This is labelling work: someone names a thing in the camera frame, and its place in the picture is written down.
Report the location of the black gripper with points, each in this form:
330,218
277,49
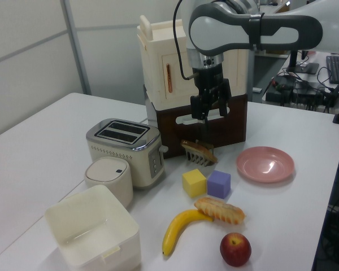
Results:
207,76

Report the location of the red apple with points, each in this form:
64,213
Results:
236,251

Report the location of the white grey Franka robot arm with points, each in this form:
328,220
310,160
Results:
214,28

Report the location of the white square plastic container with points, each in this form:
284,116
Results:
73,214

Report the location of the dark brown wooden box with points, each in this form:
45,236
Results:
231,124

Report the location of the brown bread slice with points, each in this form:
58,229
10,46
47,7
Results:
202,151

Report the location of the metal toast rack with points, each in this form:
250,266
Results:
196,160

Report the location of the purple foam cube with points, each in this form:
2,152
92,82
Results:
219,183

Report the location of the pink plastic plate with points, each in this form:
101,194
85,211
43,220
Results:
264,165

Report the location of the yellow foam cube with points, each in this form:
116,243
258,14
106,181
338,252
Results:
193,183

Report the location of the black monitor stand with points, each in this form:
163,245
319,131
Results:
298,66

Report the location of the cream and chrome toaster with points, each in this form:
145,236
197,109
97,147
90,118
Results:
121,158

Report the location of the long glazed pastry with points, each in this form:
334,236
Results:
220,211

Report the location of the small white lidded bin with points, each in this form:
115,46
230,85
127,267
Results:
108,176

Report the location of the yellow banana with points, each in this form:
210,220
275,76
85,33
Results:
176,227

